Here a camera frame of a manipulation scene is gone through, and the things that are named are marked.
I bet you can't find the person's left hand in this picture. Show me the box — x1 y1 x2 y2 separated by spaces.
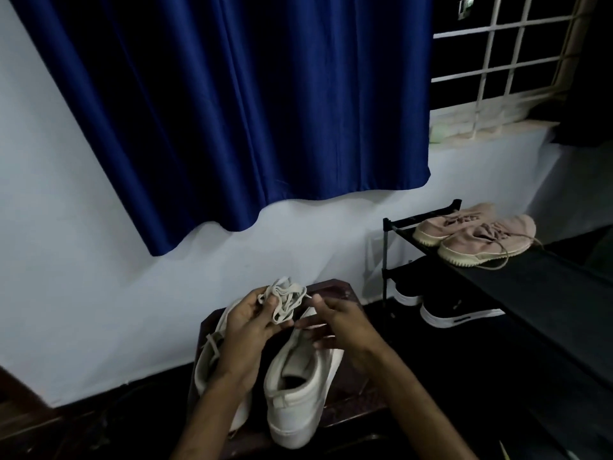
210 287 294 394

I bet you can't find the person's right hand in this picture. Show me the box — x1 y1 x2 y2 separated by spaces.
294 294 384 374

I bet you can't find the person's right forearm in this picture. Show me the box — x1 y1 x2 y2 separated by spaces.
356 349 480 460

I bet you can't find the dark brown plastic stool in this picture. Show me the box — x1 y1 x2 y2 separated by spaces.
186 278 389 460

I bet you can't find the black sneaker white sole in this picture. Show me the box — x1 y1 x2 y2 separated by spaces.
419 294 506 330
392 277 425 307

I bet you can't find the pink sneaker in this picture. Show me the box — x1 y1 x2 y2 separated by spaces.
412 202 497 249
437 214 545 272

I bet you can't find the black shoe rack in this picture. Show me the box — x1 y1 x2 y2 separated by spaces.
381 199 613 460

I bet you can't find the blue curtain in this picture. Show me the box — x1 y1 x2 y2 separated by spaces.
550 0 613 148
7 0 434 257

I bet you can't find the white window grille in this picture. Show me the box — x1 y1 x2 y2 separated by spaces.
428 0 600 142

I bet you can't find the brown wooden door frame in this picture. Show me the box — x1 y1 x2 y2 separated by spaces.
0 366 58 441

